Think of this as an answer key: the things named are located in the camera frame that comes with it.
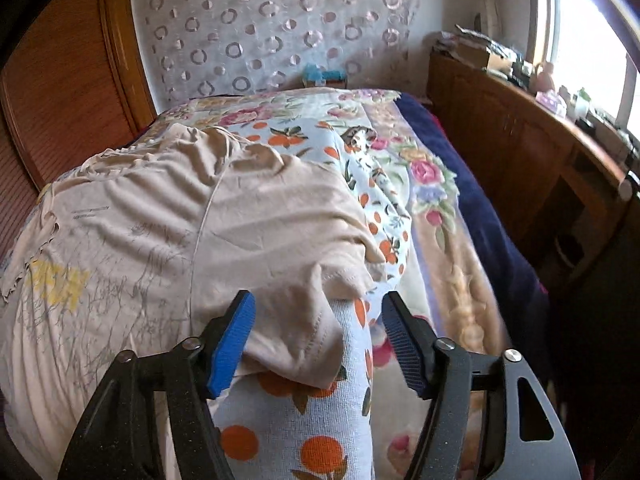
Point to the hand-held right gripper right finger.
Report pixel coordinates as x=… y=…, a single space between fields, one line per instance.
x=405 y=350

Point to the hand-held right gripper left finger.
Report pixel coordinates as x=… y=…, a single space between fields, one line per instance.
x=232 y=345

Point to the beige t-shirt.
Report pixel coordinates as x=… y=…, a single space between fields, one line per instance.
x=200 y=240

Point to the floral pillow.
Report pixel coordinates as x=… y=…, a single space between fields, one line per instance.
x=450 y=260

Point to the orange print bed sheet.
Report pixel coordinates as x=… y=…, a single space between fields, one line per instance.
x=320 y=410

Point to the navy blue blanket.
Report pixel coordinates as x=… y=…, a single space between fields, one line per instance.
x=480 y=200

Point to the brown wooden desk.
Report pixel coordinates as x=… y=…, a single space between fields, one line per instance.
x=510 y=140

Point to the blue tissue box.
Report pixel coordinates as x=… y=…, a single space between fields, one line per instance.
x=322 y=76

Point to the cardboard box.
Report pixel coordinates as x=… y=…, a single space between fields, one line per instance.
x=477 y=55

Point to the wooden headboard panel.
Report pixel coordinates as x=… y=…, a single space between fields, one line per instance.
x=55 y=85

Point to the circle-patterned sheer curtain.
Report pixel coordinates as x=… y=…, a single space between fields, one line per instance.
x=280 y=30

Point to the window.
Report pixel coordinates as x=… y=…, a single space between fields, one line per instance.
x=590 y=30

